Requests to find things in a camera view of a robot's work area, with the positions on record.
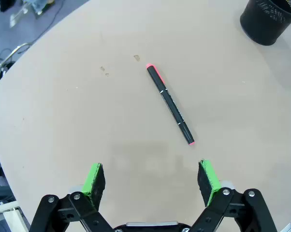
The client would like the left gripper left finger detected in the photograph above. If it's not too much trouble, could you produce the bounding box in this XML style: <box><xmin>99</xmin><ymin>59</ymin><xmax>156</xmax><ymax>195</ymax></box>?
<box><xmin>29</xmin><ymin>163</ymin><xmax>115</xmax><ymax>232</ymax></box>

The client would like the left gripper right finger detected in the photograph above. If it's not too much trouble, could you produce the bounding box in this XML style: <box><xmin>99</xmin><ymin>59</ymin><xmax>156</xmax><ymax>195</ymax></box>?
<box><xmin>189</xmin><ymin>159</ymin><xmax>278</xmax><ymax>232</ymax></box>

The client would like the black highlighter with pink caps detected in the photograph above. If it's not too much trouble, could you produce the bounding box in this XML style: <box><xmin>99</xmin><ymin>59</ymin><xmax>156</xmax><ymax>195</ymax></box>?
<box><xmin>145</xmin><ymin>63</ymin><xmax>195</xmax><ymax>146</ymax></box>

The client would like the black mesh pen holder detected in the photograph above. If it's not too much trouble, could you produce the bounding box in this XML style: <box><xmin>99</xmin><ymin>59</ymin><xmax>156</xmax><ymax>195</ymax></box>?
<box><xmin>240</xmin><ymin>0</ymin><xmax>291</xmax><ymax>46</ymax></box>

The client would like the chrome chair base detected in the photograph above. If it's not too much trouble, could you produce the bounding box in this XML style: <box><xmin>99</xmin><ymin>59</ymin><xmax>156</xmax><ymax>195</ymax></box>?
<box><xmin>0</xmin><ymin>42</ymin><xmax>33</xmax><ymax>83</ymax></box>

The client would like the thin black floor cable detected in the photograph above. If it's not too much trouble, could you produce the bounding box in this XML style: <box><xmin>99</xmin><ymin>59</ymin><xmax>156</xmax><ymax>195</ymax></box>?
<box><xmin>29</xmin><ymin>0</ymin><xmax>65</xmax><ymax>45</ymax></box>

